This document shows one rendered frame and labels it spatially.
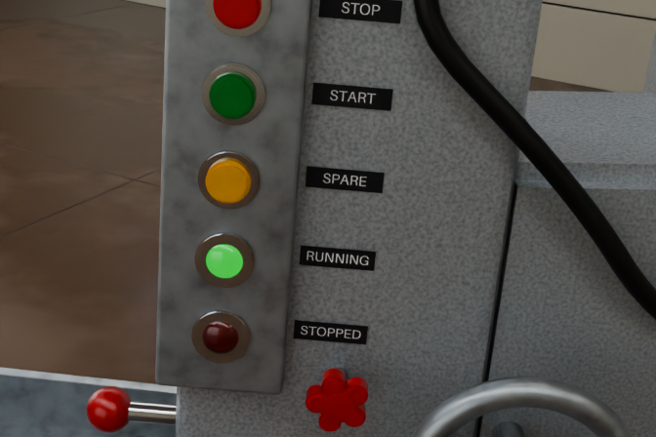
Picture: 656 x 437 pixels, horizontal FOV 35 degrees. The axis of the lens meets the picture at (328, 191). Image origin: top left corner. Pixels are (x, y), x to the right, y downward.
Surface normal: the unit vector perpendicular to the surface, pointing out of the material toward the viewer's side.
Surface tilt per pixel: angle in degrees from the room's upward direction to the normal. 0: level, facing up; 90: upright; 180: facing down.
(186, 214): 90
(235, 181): 90
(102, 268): 0
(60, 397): 90
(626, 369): 90
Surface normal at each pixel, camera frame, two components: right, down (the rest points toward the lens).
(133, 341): 0.08, -0.94
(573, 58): -0.46, 0.27
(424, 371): -0.03, 0.34
